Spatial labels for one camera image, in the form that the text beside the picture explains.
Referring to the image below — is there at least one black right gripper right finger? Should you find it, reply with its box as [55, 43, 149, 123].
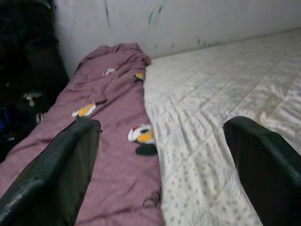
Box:
[223, 116, 301, 226]

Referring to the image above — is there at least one white quilted mattress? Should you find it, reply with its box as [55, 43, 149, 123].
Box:
[143, 27, 301, 226]

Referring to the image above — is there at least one purple cartoon print blanket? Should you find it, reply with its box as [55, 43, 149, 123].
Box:
[0, 42, 165, 226]

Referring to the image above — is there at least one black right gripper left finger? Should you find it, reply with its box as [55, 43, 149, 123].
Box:
[0, 118, 102, 226]

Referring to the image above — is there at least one dark clothes pile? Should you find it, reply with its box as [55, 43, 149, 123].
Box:
[0, 0, 70, 163]

